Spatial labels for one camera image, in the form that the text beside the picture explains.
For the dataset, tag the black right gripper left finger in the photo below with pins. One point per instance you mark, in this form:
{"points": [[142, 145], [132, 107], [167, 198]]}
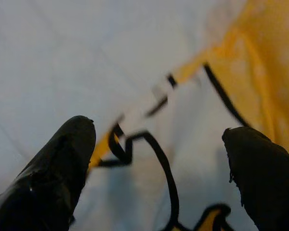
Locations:
{"points": [[50, 178]]}

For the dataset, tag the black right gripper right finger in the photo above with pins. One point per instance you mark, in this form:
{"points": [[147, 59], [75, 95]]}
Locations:
{"points": [[267, 183]]}

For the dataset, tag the white quilted mattress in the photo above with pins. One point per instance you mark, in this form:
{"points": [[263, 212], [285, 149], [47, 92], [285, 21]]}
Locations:
{"points": [[50, 60]]}

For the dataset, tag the yellow cartoon egg blanket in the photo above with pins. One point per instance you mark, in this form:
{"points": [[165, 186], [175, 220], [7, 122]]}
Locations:
{"points": [[260, 60]]}

